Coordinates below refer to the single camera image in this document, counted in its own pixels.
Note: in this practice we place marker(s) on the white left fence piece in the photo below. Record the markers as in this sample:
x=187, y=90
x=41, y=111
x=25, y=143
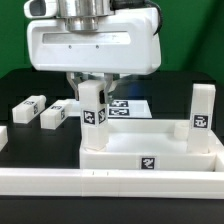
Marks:
x=3, y=137

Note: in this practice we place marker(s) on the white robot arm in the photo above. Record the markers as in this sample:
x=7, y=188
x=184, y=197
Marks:
x=84, y=15

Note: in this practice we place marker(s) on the white front fence bar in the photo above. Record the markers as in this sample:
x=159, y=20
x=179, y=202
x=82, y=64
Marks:
x=111, y=183

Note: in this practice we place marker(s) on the tag sheet on table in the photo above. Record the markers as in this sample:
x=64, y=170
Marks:
x=118, y=109

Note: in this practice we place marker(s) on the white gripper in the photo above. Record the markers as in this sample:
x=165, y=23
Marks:
x=124, y=43

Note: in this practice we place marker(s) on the white desk top tray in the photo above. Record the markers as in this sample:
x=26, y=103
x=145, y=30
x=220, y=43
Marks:
x=151, y=144

